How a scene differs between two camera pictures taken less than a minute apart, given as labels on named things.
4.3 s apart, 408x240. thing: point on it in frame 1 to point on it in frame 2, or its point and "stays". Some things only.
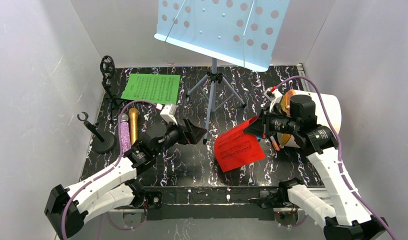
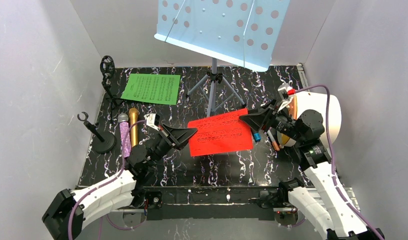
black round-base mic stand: x=102 y=143 stays
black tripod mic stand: x=107 y=68 stays
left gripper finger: x=193 y=134 to x=176 y=136
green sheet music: x=159 y=88 stays
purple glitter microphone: x=125 y=133 stays
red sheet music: x=234 y=147 to x=221 y=135
